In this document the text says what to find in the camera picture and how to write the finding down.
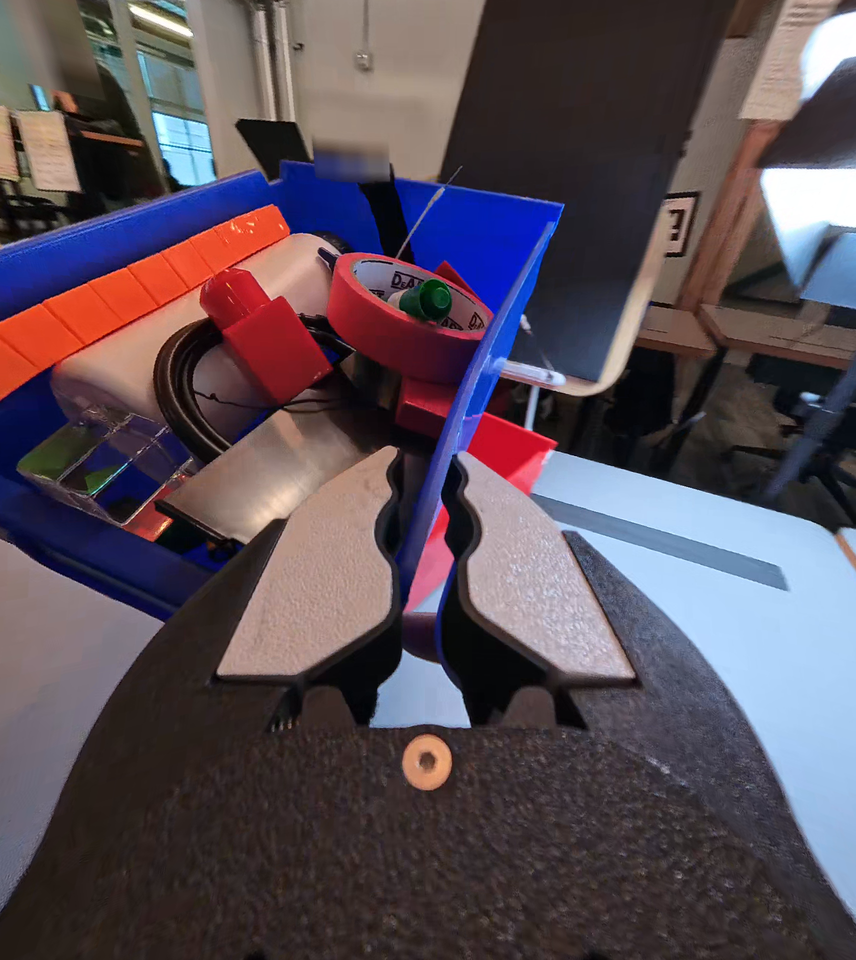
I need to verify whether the red masking tape roll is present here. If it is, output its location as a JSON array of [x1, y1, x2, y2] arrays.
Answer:
[[325, 252, 495, 384]]

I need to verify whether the white cylinder roll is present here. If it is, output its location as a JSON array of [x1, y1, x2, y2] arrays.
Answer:
[[49, 232, 354, 429]]

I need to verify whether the black light stand pole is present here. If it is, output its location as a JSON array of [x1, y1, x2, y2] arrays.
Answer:
[[761, 330, 856, 504]]

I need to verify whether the orange segmented plastic bar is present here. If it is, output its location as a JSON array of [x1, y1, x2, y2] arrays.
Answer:
[[0, 204, 293, 405]]

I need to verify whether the black white marker sign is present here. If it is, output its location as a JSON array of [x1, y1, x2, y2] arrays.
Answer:
[[660, 191, 701, 258]]

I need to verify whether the studio softbox light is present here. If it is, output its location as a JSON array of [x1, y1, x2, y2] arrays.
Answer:
[[754, 0, 856, 305]]

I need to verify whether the blue storage bin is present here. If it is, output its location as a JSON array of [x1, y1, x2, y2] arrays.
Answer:
[[0, 161, 566, 665]]

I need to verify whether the red dome cap block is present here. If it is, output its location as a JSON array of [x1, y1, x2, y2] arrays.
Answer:
[[199, 267, 334, 406]]

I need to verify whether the black coiled cable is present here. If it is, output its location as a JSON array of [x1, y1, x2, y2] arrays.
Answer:
[[152, 315, 358, 466]]

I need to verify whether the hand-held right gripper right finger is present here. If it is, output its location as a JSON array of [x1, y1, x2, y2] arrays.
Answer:
[[439, 450, 637, 725]]

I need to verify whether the black strap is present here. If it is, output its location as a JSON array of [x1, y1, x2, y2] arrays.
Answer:
[[359, 180, 418, 264]]

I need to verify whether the green marker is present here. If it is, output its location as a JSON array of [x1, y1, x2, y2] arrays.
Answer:
[[386, 279, 453, 325]]

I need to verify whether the black board book stand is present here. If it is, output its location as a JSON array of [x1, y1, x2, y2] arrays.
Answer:
[[439, 0, 737, 399], [235, 118, 317, 181]]

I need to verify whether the white paper notice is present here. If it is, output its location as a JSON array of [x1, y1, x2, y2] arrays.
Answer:
[[739, 0, 842, 121]]

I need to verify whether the thin wire with white tip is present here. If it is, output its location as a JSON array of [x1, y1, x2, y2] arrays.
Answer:
[[396, 166, 465, 260]]

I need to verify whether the blue tinted clear cube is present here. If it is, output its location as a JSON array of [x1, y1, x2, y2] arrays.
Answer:
[[94, 412, 200, 528]]

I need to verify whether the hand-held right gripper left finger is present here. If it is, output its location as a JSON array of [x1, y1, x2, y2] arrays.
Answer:
[[216, 447, 405, 725]]

